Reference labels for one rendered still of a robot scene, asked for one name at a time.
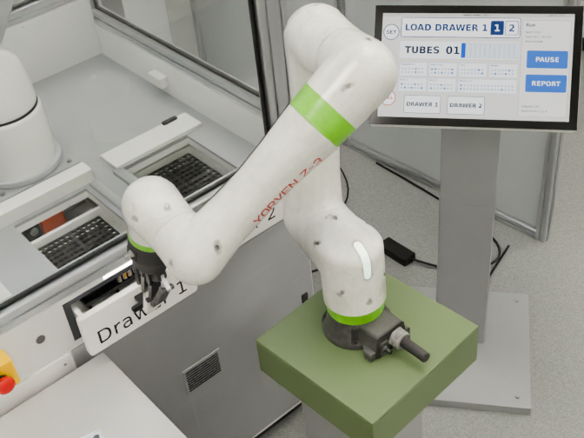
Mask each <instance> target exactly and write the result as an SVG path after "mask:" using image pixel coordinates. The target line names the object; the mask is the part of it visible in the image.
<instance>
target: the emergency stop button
mask: <svg viewBox="0 0 584 438"><path fill-rule="evenodd" d="M15 385H16V382H15V380H14V379H13V378H12V377H10V376H5V377H3V378H2V379H0V395H6V394H8V393H10V392H11V391H12V390H13V388H14V387H15Z"/></svg>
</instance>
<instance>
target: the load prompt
mask: <svg viewBox="0 0 584 438"><path fill-rule="evenodd" d="M401 37H465V38H521V17H402V18H401Z"/></svg>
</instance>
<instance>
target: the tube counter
mask: <svg viewBox="0 0 584 438"><path fill-rule="evenodd" d="M519 56H520V43H499V42H445V57H444V59H496V60H519Z"/></svg>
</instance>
